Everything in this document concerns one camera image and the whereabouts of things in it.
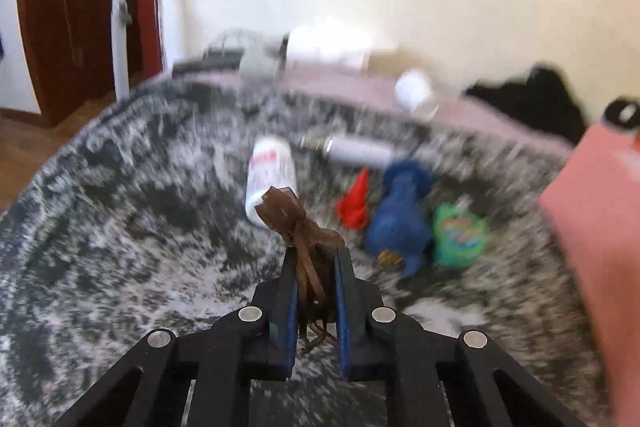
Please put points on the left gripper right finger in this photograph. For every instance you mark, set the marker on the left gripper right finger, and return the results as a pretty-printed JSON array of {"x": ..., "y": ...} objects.
[{"x": 432, "y": 379}]

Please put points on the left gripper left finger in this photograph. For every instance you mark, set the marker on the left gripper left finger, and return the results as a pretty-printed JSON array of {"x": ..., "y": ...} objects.
[{"x": 200, "y": 379}]

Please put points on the blue plush bird toy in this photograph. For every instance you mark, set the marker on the blue plush bird toy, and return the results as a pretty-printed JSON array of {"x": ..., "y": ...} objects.
[{"x": 399, "y": 232}]

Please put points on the red cone toy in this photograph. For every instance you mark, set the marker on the red cone toy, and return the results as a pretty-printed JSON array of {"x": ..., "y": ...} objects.
[{"x": 352, "y": 209}]

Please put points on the green round toy case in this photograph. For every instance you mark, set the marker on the green round toy case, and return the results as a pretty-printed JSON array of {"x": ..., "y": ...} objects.
[{"x": 460, "y": 236}]

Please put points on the grey patterned blanket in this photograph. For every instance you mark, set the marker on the grey patterned blanket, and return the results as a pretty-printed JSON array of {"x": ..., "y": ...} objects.
[{"x": 139, "y": 223}]

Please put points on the white pill bottle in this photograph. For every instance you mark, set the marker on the white pill bottle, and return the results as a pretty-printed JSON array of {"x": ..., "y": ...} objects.
[{"x": 271, "y": 164}]

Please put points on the silver spray canister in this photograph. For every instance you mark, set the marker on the silver spray canister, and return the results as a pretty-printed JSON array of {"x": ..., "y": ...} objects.
[{"x": 350, "y": 150}]

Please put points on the white paper cup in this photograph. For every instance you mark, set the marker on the white paper cup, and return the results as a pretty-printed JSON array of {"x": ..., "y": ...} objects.
[{"x": 415, "y": 94}]

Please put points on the pink cardboard box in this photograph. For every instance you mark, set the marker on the pink cardboard box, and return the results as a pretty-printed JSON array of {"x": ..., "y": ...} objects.
[{"x": 593, "y": 207}]

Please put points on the LED light bulb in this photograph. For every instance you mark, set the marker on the LED light bulb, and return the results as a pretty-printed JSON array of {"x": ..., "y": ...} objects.
[{"x": 261, "y": 64}]

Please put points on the black power strip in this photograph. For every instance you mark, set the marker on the black power strip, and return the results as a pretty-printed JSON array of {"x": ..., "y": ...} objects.
[{"x": 226, "y": 50}]

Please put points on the black cloth on bed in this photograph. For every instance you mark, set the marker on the black cloth on bed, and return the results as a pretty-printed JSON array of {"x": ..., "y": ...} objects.
[{"x": 541, "y": 101}]

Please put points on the panda plush toy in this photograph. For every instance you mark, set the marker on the panda plush toy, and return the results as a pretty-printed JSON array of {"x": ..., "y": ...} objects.
[{"x": 623, "y": 114}]

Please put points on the dark red door frame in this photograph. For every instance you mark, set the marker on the dark red door frame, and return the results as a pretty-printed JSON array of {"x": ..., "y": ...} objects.
[{"x": 68, "y": 56}]

